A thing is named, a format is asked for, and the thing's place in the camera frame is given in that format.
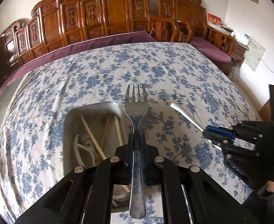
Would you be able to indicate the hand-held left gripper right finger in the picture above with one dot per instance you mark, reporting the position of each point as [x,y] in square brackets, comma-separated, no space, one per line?
[143,149]

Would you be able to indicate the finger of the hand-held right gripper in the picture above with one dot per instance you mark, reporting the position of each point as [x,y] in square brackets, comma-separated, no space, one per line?
[218,132]
[242,148]

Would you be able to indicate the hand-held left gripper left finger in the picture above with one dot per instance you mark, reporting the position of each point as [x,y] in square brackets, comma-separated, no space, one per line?
[130,149]

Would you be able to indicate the silver knife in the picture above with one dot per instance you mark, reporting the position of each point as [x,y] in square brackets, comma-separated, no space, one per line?
[186,115]

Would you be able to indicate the metal fork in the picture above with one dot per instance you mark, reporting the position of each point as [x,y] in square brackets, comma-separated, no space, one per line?
[137,112]

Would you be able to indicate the wooden chopstick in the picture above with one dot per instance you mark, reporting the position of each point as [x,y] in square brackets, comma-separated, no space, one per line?
[90,133]

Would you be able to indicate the metal tray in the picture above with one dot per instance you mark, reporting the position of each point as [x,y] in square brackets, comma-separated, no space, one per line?
[71,126]

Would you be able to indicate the person's right forearm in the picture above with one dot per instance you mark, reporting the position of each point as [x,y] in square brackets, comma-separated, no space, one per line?
[267,207]

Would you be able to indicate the white ceramic spoon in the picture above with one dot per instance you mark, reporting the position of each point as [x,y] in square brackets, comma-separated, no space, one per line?
[77,147]

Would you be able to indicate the clear plastic bag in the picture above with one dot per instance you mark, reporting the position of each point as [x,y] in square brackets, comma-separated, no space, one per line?
[234,71]

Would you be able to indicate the blue floral tablecloth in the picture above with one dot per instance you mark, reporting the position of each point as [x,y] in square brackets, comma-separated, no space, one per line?
[174,74]

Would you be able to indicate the wooden side table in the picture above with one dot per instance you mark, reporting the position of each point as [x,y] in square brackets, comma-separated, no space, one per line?
[240,50]

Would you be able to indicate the purple armchair cushion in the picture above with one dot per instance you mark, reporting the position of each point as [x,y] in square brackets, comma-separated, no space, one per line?
[209,47]

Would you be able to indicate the white box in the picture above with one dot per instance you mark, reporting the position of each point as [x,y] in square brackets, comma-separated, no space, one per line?
[242,38]

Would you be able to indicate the stack of papers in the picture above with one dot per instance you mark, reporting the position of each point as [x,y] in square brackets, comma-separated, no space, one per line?
[227,28]

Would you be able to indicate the long purple bench cushion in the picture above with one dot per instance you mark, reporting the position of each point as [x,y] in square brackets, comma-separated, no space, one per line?
[92,43]

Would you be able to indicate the red sign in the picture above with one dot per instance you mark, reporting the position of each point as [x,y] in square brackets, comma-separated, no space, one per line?
[213,19]

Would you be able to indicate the carved wooden armchair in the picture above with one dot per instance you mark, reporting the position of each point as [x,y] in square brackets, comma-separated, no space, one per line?
[186,4]

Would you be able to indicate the carved wooden bench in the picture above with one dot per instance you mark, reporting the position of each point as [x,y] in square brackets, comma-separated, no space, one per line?
[116,11]

